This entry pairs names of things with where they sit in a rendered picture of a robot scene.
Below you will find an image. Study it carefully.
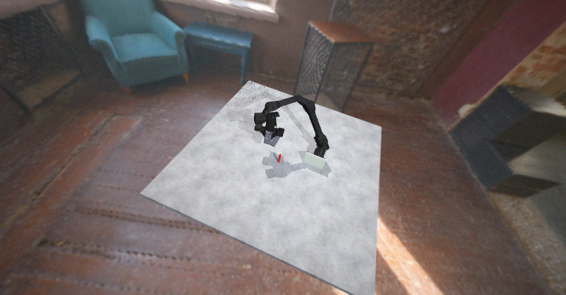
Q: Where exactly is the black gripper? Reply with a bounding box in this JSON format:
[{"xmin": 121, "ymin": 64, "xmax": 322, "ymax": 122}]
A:
[{"xmin": 254, "ymin": 122, "xmax": 284, "ymax": 140}]

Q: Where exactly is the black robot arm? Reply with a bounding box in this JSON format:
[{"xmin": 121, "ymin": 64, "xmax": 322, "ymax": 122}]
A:
[{"xmin": 254, "ymin": 95, "xmax": 330, "ymax": 158}]

